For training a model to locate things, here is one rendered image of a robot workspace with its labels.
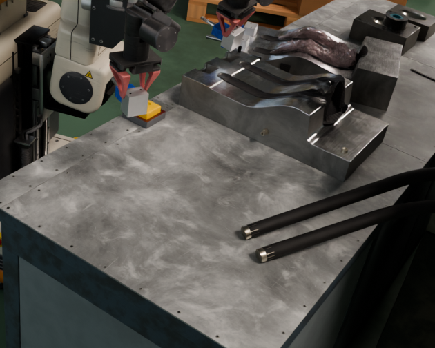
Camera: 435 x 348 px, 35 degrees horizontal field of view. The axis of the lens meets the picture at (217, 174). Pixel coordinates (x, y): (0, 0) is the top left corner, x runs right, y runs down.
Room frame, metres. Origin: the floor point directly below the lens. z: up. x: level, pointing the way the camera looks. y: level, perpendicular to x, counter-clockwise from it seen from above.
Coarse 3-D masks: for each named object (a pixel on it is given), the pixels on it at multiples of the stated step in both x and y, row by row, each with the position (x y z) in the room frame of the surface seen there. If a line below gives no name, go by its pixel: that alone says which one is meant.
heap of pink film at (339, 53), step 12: (288, 36) 2.03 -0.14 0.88; (300, 36) 2.00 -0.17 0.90; (312, 36) 2.00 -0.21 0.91; (324, 36) 2.03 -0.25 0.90; (288, 48) 1.90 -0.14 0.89; (300, 48) 1.90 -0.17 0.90; (312, 48) 1.90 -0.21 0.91; (336, 48) 1.96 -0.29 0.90; (348, 48) 1.99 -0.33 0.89; (324, 60) 1.88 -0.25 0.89; (336, 60) 1.89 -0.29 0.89; (348, 60) 1.90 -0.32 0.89
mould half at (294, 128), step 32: (224, 64) 1.73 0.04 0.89; (256, 64) 1.77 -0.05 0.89; (192, 96) 1.60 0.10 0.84; (224, 96) 1.55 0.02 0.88; (256, 128) 1.51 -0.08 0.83; (288, 128) 1.47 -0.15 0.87; (320, 128) 1.51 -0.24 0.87; (352, 128) 1.55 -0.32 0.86; (384, 128) 1.59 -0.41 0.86; (320, 160) 1.42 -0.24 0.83; (352, 160) 1.40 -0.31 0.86
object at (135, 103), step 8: (112, 80) 1.44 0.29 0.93; (128, 88) 1.36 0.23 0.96; (136, 88) 1.37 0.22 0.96; (128, 96) 1.33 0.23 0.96; (136, 96) 1.34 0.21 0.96; (144, 96) 1.35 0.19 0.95; (128, 104) 1.33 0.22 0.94; (136, 104) 1.34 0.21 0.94; (144, 104) 1.35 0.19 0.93; (128, 112) 1.33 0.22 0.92; (136, 112) 1.34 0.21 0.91; (144, 112) 1.36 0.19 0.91
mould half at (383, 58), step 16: (256, 32) 2.07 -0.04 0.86; (272, 32) 2.10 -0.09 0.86; (272, 48) 1.97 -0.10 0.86; (352, 48) 2.05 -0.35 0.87; (368, 48) 1.98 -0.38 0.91; (384, 48) 2.00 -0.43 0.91; (400, 48) 2.03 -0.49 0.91; (272, 64) 1.87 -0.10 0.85; (304, 64) 1.85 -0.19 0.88; (320, 64) 1.85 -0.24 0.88; (368, 64) 1.86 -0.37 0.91; (384, 64) 1.88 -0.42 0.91; (352, 80) 1.83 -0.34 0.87; (368, 80) 1.82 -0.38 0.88; (384, 80) 1.81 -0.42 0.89; (352, 96) 1.82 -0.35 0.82; (368, 96) 1.82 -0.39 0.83; (384, 96) 1.81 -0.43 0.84
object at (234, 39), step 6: (204, 18) 1.82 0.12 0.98; (210, 24) 1.80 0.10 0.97; (216, 24) 1.79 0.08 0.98; (228, 24) 1.80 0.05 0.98; (216, 30) 1.77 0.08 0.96; (234, 30) 1.76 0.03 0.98; (240, 30) 1.77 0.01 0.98; (216, 36) 1.77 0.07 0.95; (222, 36) 1.76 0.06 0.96; (228, 36) 1.75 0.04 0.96; (234, 36) 1.74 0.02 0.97; (240, 36) 1.77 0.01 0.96; (222, 42) 1.76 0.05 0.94; (228, 42) 1.75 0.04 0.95; (234, 42) 1.75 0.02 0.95; (240, 42) 1.78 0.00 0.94; (228, 48) 1.75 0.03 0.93; (234, 48) 1.76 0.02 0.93
